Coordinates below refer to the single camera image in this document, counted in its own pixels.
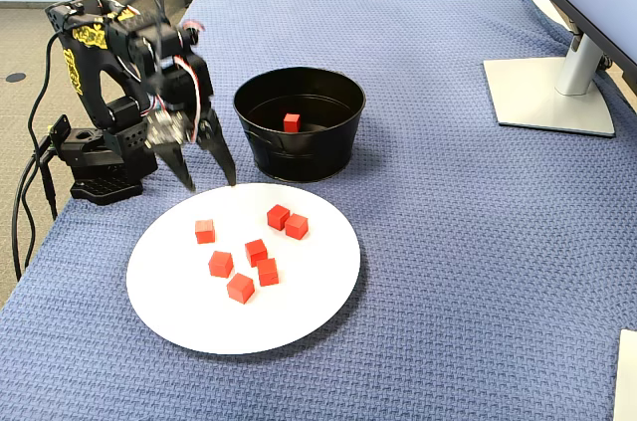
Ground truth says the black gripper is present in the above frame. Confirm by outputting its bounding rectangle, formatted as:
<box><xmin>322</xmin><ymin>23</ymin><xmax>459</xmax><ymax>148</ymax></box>
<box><xmin>147</xmin><ymin>58</ymin><xmax>238</xmax><ymax>193</ymax></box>

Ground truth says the white round plate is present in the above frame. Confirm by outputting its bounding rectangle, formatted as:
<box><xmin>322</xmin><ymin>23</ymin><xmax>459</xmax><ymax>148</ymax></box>
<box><xmin>125</xmin><ymin>182</ymin><xmax>362</xmax><ymax>356</ymax></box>

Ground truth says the black metal bucket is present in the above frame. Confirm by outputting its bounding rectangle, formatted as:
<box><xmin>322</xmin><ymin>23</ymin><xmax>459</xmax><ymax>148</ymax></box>
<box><xmin>232</xmin><ymin>66</ymin><xmax>368</xmax><ymax>183</ymax></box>

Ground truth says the blue woven table cloth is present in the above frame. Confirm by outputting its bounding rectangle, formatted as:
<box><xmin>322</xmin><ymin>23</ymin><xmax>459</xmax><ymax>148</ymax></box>
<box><xmin>0</xmin><ymin>0</ymin><xmax>637</xmax><ymax>421</ymax></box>

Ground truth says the silver monitor stand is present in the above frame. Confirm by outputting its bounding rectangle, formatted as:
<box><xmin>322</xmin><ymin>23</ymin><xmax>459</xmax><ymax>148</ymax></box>
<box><xmin>483</xmin><ymin>17</ymin><xmax>618</xmax><ymax>138</ymax></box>

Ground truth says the white paper sheet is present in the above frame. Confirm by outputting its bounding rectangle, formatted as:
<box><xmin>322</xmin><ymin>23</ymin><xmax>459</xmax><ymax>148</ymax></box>
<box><xmin>612</xmin><ymin>328</ymin><xmax>637</xmax><ymax>421</ymax></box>

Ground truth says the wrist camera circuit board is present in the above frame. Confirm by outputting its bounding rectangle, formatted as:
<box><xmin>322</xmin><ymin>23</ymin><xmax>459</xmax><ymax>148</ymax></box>
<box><xmin>146</xmin><ymin>111</ymin><xmax>193</xmax><ymax>146</ymax></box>

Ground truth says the red white servo wire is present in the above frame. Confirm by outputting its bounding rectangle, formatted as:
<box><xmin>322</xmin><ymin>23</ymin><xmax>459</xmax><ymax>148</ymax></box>
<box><xmin>171</xmin><ymin>53</ymin><xmax>206</xmax><ymax>126</ymax></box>

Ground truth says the black base cable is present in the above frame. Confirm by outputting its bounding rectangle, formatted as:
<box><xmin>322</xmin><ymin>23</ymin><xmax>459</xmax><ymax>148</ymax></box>
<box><xmin>10</xmin><ymin>146</ymin><xmax>44</xmax><ymax>283</ymax></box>
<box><xmin>35</xmin><ymin>144</ymin><xmax>58</xmax><ymax>222</ymax></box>

